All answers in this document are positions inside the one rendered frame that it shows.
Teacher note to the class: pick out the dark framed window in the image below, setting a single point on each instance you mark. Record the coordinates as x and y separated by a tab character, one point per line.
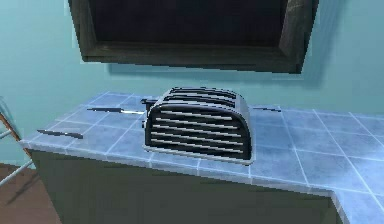
186	23

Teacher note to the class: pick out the dark flat utensil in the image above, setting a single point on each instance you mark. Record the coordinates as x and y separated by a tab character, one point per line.
61	134

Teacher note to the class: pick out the thin dark utensil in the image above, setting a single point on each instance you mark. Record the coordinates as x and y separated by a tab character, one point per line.
266	109

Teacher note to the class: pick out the blue tiled kitchen counter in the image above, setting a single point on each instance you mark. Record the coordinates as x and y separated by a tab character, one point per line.
300	150

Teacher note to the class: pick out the black and silver toaster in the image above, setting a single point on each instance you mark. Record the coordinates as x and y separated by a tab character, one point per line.
200	128

